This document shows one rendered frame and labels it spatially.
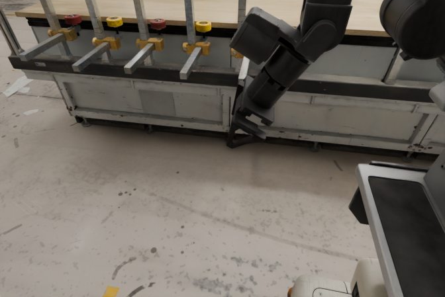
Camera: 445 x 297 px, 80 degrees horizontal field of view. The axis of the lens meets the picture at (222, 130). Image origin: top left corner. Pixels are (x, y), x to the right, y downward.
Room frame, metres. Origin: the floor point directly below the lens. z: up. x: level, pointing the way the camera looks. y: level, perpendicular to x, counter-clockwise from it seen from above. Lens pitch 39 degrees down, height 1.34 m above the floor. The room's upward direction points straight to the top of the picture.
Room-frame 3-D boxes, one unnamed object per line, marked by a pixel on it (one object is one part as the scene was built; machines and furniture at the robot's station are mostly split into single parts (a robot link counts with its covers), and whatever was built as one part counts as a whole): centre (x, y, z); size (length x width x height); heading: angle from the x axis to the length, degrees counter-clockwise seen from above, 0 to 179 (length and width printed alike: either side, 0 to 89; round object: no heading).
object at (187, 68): (1.24, 0.13, 0.81); 0.43 x 0.03 x 0.04; 171
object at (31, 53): (1.36, 0.87, 0.84); 0.43 x 0.03 x 0.04; 171
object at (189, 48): (1.33, 0.13, 0.81); 0.14 x 0.06 x 0.05; 81
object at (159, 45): (1.37, 0.38, 0.82); 0.14 x 0.06 x 0.05; 81
